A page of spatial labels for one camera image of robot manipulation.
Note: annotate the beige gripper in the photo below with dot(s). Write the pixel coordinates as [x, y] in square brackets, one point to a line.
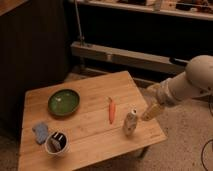
[152, 111]

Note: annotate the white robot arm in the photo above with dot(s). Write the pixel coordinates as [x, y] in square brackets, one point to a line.
[195, 81]

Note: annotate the small patterned bottle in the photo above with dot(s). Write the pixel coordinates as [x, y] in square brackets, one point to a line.
[130, 122]

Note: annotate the orange carrot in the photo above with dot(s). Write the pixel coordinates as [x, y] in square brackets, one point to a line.
[112, 109]

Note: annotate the wooden low table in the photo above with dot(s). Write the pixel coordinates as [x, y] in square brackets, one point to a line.
[91, 137]

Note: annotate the green round plate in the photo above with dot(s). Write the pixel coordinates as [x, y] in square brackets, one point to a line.
[63, 102]

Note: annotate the white cup with contents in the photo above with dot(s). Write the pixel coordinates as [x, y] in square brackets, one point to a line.
[56, 144]

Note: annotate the cluttered upper shelf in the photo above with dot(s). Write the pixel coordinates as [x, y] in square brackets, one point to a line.
[155, 7]

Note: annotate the blue sponge cloth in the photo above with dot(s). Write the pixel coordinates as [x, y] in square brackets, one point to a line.
[41, 132]

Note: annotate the metal vertical pole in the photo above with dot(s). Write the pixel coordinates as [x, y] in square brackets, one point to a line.
[81, 37]

